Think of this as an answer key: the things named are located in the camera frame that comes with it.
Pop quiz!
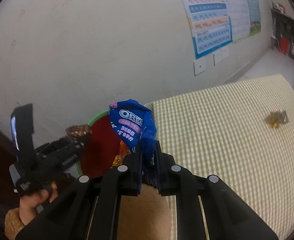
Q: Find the double white wall socket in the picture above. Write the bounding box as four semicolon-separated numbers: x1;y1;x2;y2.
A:
213;46;229;66

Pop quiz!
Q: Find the red small bin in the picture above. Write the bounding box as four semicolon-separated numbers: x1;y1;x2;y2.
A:
280;38;289;55

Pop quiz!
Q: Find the tan fuzzy sleeve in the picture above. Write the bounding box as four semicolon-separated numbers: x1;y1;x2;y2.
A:
4;183;173;240

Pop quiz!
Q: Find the green blue wall poster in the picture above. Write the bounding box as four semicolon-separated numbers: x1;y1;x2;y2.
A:
247;0;261;36

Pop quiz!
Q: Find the orange snack bag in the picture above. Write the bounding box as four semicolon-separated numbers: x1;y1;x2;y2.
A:
112;140;131;167

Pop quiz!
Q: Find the green red trash bin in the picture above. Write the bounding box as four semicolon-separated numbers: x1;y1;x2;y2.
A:
77;111;121;178

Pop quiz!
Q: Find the dark metal shelf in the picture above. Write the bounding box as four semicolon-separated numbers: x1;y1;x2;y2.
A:
271;9;294;59

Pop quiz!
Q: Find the pinyin wall poster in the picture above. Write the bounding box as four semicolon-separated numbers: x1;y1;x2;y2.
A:
182;0;232;59

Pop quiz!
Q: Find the white wall outlet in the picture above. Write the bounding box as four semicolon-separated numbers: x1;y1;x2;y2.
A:
193;57;207;76

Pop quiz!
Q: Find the silver wrapper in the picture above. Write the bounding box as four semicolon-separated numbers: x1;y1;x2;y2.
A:
265;111;289;128

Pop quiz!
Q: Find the brown chocolate wrapper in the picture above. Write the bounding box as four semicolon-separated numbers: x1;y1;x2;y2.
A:
65;124;92;141

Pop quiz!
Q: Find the checkered yellow tablecloth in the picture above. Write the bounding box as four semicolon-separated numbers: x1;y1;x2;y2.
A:
147;75;294;239

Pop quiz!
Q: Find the blue oreo wrapper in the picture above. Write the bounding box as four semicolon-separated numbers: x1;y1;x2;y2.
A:
108;99;158;189

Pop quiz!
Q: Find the operator left hand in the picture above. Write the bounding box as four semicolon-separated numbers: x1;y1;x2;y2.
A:
19;181;58;225

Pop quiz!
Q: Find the middle white wall poster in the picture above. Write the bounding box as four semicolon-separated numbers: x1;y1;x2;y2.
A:
227;0;250;42

